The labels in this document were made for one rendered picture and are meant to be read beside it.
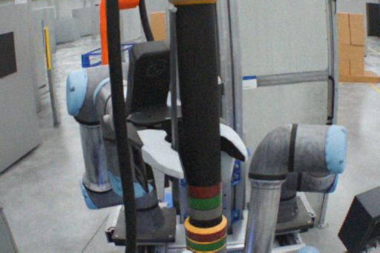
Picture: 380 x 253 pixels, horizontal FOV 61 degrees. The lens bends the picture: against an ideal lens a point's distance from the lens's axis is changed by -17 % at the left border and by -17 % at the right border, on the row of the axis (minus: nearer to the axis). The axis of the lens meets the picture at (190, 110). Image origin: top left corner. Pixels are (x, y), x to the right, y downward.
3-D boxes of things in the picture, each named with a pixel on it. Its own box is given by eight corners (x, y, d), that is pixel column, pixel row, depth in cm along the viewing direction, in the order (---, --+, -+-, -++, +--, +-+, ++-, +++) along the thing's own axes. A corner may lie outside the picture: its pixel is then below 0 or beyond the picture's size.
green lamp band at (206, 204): (208, 213, 34) (207, 202, 34) (180, 203, 36) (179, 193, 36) (228, 199, 37) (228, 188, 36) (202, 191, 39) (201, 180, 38)
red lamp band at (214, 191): (207, 202, 34) (206, 191, 33) (179, 192, 36) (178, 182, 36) (228, 188, 36) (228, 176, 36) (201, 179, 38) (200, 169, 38)
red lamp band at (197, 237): (209, 247, 35) (209, 238, 34) (176, 234, 37) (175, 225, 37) (234, 228, 38) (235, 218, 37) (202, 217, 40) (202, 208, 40)
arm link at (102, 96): (136, 117, 68) (131, 70, 65) (157, 136, 58) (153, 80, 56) (93, 125, 65) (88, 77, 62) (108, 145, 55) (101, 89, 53)
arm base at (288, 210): (257, 205, 139) (257, 183, 136) (293, 200, 139) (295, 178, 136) (263, 225, 124) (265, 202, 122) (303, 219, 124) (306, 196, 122)
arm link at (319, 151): (301, 162, 132) (292, 116, 84) (338, 163, 127) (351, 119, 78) (297, 194, 129) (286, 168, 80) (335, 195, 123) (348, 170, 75)
